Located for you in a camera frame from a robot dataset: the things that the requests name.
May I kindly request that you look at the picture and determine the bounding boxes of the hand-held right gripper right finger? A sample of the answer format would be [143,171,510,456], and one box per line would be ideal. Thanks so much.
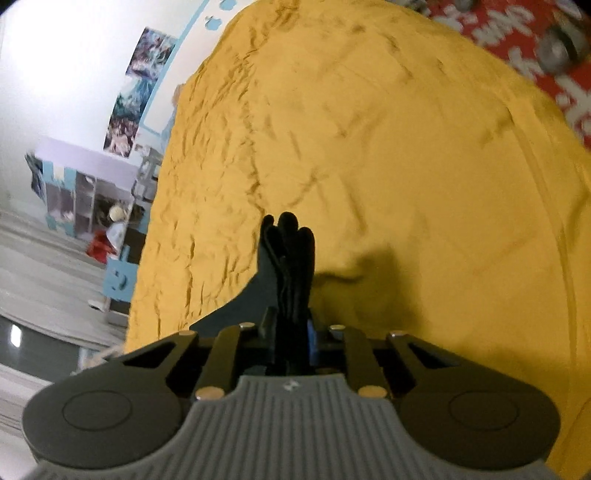
[306,320,468,400]

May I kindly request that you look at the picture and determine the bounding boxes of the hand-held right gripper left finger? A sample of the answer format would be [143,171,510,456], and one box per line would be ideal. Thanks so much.
[122,320,278,400]

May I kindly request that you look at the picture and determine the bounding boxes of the black pants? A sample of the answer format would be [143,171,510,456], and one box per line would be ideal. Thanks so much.
[189,211,317,376]

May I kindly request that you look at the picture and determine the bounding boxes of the blue smiley chair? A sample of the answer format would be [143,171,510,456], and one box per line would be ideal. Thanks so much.
[103,257,139,303]

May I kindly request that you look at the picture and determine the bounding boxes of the white plastic bag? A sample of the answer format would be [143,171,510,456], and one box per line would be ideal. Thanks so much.
[106,222,127,252]

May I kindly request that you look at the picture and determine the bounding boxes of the red bag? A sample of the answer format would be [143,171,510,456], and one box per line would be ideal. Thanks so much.
[87,230,117,265]

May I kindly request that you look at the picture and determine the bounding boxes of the yellow quilted blanket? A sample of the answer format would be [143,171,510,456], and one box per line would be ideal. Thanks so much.
[124,0,591,476]

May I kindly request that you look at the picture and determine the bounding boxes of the grey curtain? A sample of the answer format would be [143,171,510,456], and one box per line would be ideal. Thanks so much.
[0,209,130,347]

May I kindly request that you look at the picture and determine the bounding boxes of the grey bedside cart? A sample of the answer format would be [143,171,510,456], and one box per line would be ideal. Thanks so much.
[131,144,163,202]

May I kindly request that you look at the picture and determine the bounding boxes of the white and blue shelf unit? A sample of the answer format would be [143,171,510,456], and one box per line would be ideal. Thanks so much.
[27,135,140,237]

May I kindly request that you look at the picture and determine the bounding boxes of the blue pillow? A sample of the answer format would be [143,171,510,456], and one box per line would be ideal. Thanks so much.
[161,85,184,140]

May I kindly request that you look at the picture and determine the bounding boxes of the white and blue headboard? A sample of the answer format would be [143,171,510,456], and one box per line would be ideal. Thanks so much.
[137,0,252,141]

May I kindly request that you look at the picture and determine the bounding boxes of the grey round wheel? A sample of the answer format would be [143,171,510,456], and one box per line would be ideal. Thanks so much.
[537,20,585,73]

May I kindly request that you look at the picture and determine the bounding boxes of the anime wall poster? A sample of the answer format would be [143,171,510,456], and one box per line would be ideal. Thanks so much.
[112,75,158,117]
[124,27,179,78]
[103,112,140,156]

